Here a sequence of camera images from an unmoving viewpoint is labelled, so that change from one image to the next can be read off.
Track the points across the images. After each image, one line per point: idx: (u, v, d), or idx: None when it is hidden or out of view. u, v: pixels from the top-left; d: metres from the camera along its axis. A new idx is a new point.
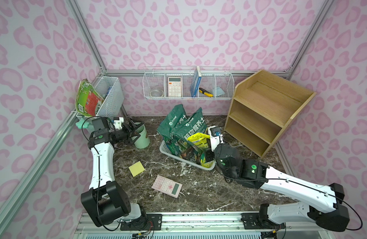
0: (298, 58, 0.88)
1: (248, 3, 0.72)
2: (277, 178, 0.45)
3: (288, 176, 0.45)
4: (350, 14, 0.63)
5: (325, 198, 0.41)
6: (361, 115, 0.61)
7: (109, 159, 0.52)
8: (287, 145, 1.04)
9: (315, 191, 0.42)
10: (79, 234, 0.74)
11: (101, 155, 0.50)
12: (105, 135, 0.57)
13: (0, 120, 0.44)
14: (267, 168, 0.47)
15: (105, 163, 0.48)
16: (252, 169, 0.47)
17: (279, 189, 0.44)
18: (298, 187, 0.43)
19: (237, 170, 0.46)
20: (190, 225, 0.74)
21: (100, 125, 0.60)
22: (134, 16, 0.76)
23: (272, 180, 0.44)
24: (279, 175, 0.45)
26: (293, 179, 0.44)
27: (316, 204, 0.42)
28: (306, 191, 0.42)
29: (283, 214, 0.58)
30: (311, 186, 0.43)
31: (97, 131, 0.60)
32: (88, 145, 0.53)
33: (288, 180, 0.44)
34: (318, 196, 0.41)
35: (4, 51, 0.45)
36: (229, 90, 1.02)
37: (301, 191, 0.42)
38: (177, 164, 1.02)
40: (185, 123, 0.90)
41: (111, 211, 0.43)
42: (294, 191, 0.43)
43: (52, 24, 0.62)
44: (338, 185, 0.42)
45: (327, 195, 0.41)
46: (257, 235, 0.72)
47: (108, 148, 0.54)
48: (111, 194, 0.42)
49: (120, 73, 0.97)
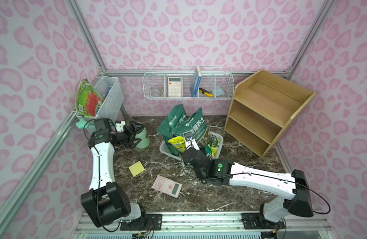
0: (298, 58, 0.88)
1: (248, 3, 0.72)
2: (241, 172, 0.48)
3: (251, 170, 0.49)
4: (350, 14, 0.63)
5: (286, 185, 0.43)
6: (361, 115, 0.61)
7: (109, 159, 0.52)
8: (287, 145, 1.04)
9: (276, 180, 0.44)
10: (79, 234, 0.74)
11: (101, 155, 0.50)
12: (105, 135, 0.56)
13: (0, 120, 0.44)
14: (232, 165, 0.50)
15: (105, 163, 0.48)
16: (219, 168, 0.50)
17: (244, 182, 0.47)
18: (260, 179, 0.45)
19: (205, 170, 0.49)
20: (190, 225, 0.74)
21: (101, 125, 0.61)
22: (134, 16, 0.76)
23: (236, 175, 0.47)
24: (243, 169, 0.49)
26: (255, 172, 0.47)
27: (280, 192, 0.43)
28: (267, 182, 0.44)
29: (271, 209, 0.60)
30: (272, 176, 0.45)
31: (98, 131, 0.60)
32: (89, 144, 0.53)
33: (250, 174, 0.47)
34: (279, 184, 0.43)
35: (4, 51, 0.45)
36: (229, 90, 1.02)
37: (263, 182, 0.45)
38: (177, 164, 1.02)
40: (185, 123, 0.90)
41: (110, 212, 0.43)
42: (257, 183, 0.45)
43: (52, 24, 0.62)
44: (299, 172, 0.44)
45: (288, 182, 0.43)
46: (257, 235, 0.72)
47: (108, 148, 0.54)
48: (112, 196, 0.42)
49: (120, 73, 0.97)
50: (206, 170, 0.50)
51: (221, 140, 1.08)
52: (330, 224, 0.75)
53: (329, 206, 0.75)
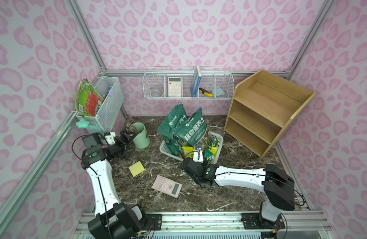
0: (298, 58, 0.88)
1: (248, 3, 0.72)
2: (223, 172, 0.57)
3: (231, 169, 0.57)
4: (350, 15, 0.63)
5: (256, 179, 0.48)
6: (361, 115, 0.61)
7: (109, 176, 0.49)
8: (288, 145, 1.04)
9: (249, 175, 0.50)
10: (79, 234, 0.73)
11: (100, 175, 0.47)
12: (99, 152, 0.53)
13: (0, 120, 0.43)
14: (217, 168, 0.60)
15: (106, 184, 0.45)
16: (207, 171, 0.61)
17: (226, 181, 0.55)
18: (236, 176, 0.53)
19: (197, 174, 0.62)
20: (190, 225, 0.74)
21: (92, 142, 0.56)
22: (134, 16, 0.76)
23: (219, 175, 0.57)
24: (225, 170, 0.57)
26: (233, 171, 0.55)
27: (255, 186, 0.48)
28: (242, 178, 0.51)
29: (265, 208, 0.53)
30: (247, 172, 0.52)
31: (90, 148, 0.56)
32: (83, 166, 0.49)
33: (229, 173, 0.55)
34: (251, 179, 0.49)
35: (4, 51, 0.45)
36: (229, 90, 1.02)
37: (239, 178, 0.52)
38: (177, 164, 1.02)
40: (185, 123, 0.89)
41: (121, 234, 0.42)
42: (235, 179, 0.52)
43: (52, 24, 0.62)
44: (271, 165, 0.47)
45: (259, 176, 0.48)
46: (257, 235, 0.72)
47: (106, 167, 0.50)
48: (120, 216, 0.40)
49: (120, 73, 0.97)
50: (198, 174, 0.62)
51: (221, 140, 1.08)
52: (330, 224, 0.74)
53: (329, 205, 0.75)
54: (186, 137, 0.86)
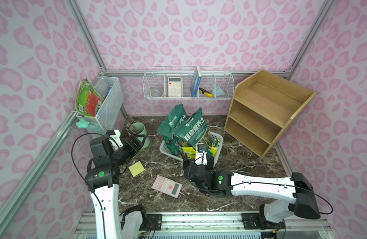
0: (298, 58, 0.88)
1: (248, 3, 0.72)
2: (240, 182, 0.49)
3: (250, 178, 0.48)
4: (350, 15, 0.63)
5: (286, 191, 0.43)
6: (361, 115, 0.61)
7: (115, 212, 0.42)
8: (288, 145, 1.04)
9: (276, 186, 0.45)
10: (79, 234, 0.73)
11: (105, 209, 0.40)
12: (107, 170, 0.44)
13: (0, 120, 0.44)
14: (231, 176, 0.52)
15: (110, 223, 0.39)
16: (219, 179, 0.52)
17: (245, 191, 0.48)
18: (260, 186, 0.46)
19: (207, 183, 0.52)
20: (190, 225, 0.74)
21: (100, 152, 0.47)
22: (134, 16, 0.76)
23: (236, 185, 0.49)
24: (242, 178, 0.50)
26: (254, 180, 0.48)
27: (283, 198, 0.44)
28: (267, 188, 0.45)
29: (273, 212, 0.59)
30: (271, 181, 0.46)
31: (97, 159, 0.47)
32: (89, 188, 0.42)
33: (250, 182, 0.48)
34: (279, 190, 0.44)
35: (4, 51, 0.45)
36: (229, 90, 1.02)
37: (263, 189, 0.46)
38: (177, 164, 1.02)
40: (185, 123, 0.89)
41: None
42: (257, 191, 0.46)
43: (52, 24, 0.62)
44: (298, 174, 0.44)
45: (287, 186, 0.44)
46: (257, 234, 0.72)
47: (112, 198, 0.42)
48: None
49: (120, 73, 0.97)
50: (208, 183, 0.52)
51: (221, 140, 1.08)
52: (330, 224, 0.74)
53: (329, 206, 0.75)
54: (186, 137, 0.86)
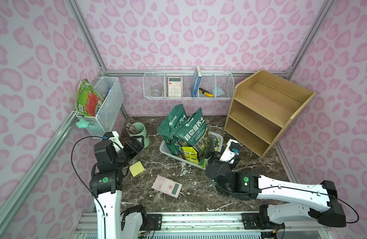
0: (297, 58, 0.88)
1: (248, 3, 0.72)
2: (270, 185, 0.46)
3: (280, 182, 0.46)
4: (350, 14, 0.63)
5: (319, 198, 0.41)
6: (361, 115, 0.61)
7: (117, 219, 0.42)
8: (288, 145, 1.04)
9: (308, 193, 0.43)
10: (79, 234, 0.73)
11: (107, 215, 0.41)
12: (111, 175, 0.46)
13: (0, 120, 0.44)
14: (259, 178, 0.48)
15: (111, 229, 0.40)
16: (245, 181, 0.48)
17: (273, 195, 0.45)
18: (290, 192, 0.44)
19: (231, 184, 0.48)
20: (190, 225, 0.74)
21: (105, 157, 0.47)
22: (134, 16, 0.76)
23: (265, 189, 0.46)
24: (271, 182, 0.47)
26: (284, 185, 0.45)
27: (312, 205, 0.43)
28: (300, 195, 0.43)
29: (282, 215, 0.58)
30: (302, 187, 0.44)
31: (102, 164, 0.48)
32: (93, 193, 0.43)
33: (280, 186, 0.45)
34: (311, 197, 0.42)
35: (4, 51, 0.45)
36: (229, 90, 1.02)
37: (294, 195, 0.43)
38: (177, 164, 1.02)
40: (185, 123, 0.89)
41: None
42: (287, 196, 0.44)
43: (52, 24, 0.62)
44: (330, 182, 0.43)
45: (320, 194, 0.42)
46: (257, 235, 0.72)
47: (114, 204, 0.43)
48: None
49: (120, 73, 0.97)
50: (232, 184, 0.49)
51: (221, 140, 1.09)
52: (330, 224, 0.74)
53: None
54: (186, 137, 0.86)
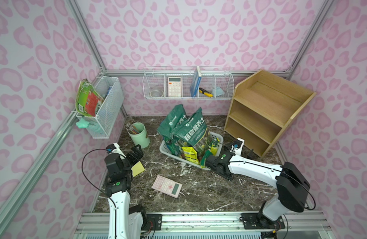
0: (297, 58, 0.88)
1: (248, 3, 0.72)
2: (236, 160, 0.58)
3: (246, 159, 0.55)
4: (350, 14, 0.63)
5: (271, 174, 0.48)
6: (361, 115, 0.61)
7: (126, 212, 0.50)
8: (288, 145, 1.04)
9: (264, 169, 0.50)
10: (79, 234, 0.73)
11: (118, 208, 0.49)
12: (122, 181, 0.56)
13: (0, 120, 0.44)
14: (232, 155, 0.61)
15: (121, 218, 0.47)
16: (222, 156, 0.63)
17: (239, 169, 0.56)
18: (251, 167, 0.53)
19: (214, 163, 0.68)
20: (190, 225, 0.74)
21: (115, 168, 0.57)
22: (134, 16, 0.76)
23: (232, 162, 0.58)
24: (240, 158, 0.58)
26: (249, 161, 0.56)
27: (267, 179, 0.49)
28: (257, 169, 0.51)
29: (268, 205, 0.62)
30: (262, 165, 0.52)
31: (113, 174, 0.58)
32: (106, 194, 0.53)
33: (245, 162, 0.56)
34: (265, 172, 0.49)
35: (4, 51, 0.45)
36: (229, 90, 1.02)
37: (253, 169, 0.52)
38: (177, 164, 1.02)
40: (185, 123, 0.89)
41: None
42: (248, 170, 0.53)
43: (52, 24, 0.62)
44: (289, 164, 0.48)
45: (274, 171, 0.48)
46: (257, 235, 0.72)
47: (125, 199, 0.52)
48: None
49: (120, 73, 0.97)
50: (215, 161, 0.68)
51: (221, 140, 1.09)
52: (330, 224, 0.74)
53: (329, 205, 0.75)
54: (186, 137, 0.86)
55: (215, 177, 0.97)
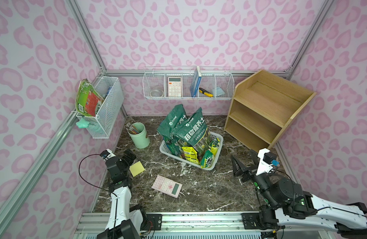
0: (298, 58, 0.88)
1: (248, 3, 0.72)
2: (322, 206, 0.47)
3: (329, 203, 0.48)
4: (350, 15, 0.63)
5: (362, 220, 0.47)
6: (361, 115, 0.61)
7: (126, 200, 0.54)
8: (288, 145, 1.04)
9: (352, 214, 0.47)
10: (79, 234, 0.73)
11: (119, 197, 0.53)
12: (124, 179, 0.62)
13: (0, 120, 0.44)
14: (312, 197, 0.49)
15: (121, 203, 0.51)
16: (301, 201, 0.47)
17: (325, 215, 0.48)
18: (337, 212, 0.47)
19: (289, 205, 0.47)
20: (190, 225, 0.74)
21: (116, 171, 0.62)
22: (135, 16, 0.76)
23: (321, 209, 0.47)
24: (322, 202, 0.48)
26: (333, 205, 0.48)
27: (353, 224, 0.49)
28: (346, 215, 0.47)
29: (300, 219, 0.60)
30: (346, 209, 0.48)
31: (114, 176, 0.63)
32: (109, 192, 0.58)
33: (330, 207, 0.48)
34: (355, 218, 0.47)
35: (4, 51, 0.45)
36: (229, 90, 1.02)
37: (342, 215, 0.47)
38: (177, 164, 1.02)
40: (185, 123, 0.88)
41: (126, 231, 0.42)
42: (336, 216, 0.48)
43: (52, 24, 0.62)
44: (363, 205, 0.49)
45: (360, 216, 0.47)
46: (257, 235, 0.72)
47: (126, 191, 0.57)
48: (125, 234, 0.41)
49: (120, 73, 0.97)
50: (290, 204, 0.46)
51: (221, 140, 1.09)
52: None
53: None
54: (186, 138, 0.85)
55: (215, 176, 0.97)
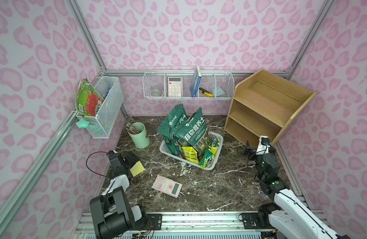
0: (298, 58, 0.88)
1: (248, 3, 0.72)
2: (286, 195, 0.55)
3: (300, 201, 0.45)
4: (350, 14, 0.63)
5: (321, 233, 0.43)
6: (361, 115, 0.61)
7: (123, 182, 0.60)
8: (288, 145, 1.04)
9: (315, 222, 0.46)
10: (79, 234, 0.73)
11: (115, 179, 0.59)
12: (124, 171, 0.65)
13: (0, 120, 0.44)
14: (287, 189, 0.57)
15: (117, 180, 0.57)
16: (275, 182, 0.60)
17: (285, 205, 0.54)
18: (300, 210, 0.50)
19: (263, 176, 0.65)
20: (190, 225, 0.74)
21: (117, 164, 0.69)
22: (134, 16, 0.76)
23: (282, 195, 0.55)
24: (293, 197, 0.54)
26: (302, 204, 0.51)
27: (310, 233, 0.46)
28: (306, 218, 0.48)
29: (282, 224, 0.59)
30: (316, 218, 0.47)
31: (116, 168, 0.69)
32: None
33: (295, 202, 0.52)
34: (313, 227, 0.45)
35: (4, 51, 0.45)
36: (229, 90, 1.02)
37: (301, 214, 0.49)
38: (177, 164, 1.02)
40: (185, 123, 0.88)
41: (118, 195, 0.45)
42: (295, 212, 0.50)
43: (52, 24, 0.62)
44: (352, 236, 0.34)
45: (325, 232, 0.43)
46: (257, 234, 0.72)
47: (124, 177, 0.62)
48: (117, 198, 0.45)
49: (120, 73, 0.97)
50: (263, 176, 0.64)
51: (221, 140, 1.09)
52: (330, 223, 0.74)
53: (329, 205, 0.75)
54: (186, 137, 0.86)
55: (215, 176, 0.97)
